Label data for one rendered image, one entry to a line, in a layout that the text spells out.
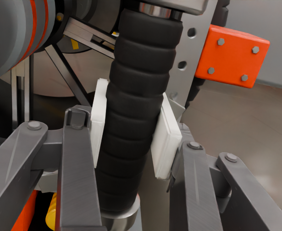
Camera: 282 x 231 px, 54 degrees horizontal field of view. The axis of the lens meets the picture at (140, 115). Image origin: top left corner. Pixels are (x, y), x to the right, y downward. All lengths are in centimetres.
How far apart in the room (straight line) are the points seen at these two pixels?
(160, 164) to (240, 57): 28
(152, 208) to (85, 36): 105
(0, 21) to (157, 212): 123
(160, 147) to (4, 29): 16
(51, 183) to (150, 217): 92
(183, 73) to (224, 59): 6
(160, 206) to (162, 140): 127
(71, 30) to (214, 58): 23
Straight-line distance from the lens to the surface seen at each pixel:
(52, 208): 54
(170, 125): 15
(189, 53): 39
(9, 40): 27
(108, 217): 20
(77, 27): 48
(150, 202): 142
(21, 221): 54
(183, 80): 40
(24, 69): 52
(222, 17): 48
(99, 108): 15
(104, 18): 86
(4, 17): 26
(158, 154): 16
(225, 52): 40
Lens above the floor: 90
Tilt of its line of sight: 23 degrees down
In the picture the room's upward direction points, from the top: 14 degrees clockwise
